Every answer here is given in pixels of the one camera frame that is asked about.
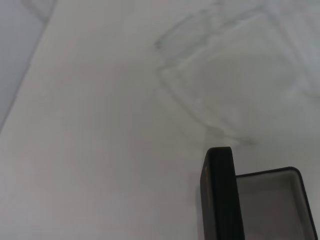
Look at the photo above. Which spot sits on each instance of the clear plastic glasses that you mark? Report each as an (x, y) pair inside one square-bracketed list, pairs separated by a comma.
[(172, 87)]

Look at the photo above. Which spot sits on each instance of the black glasses case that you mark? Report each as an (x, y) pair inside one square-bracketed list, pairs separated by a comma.
[(220, 195)]

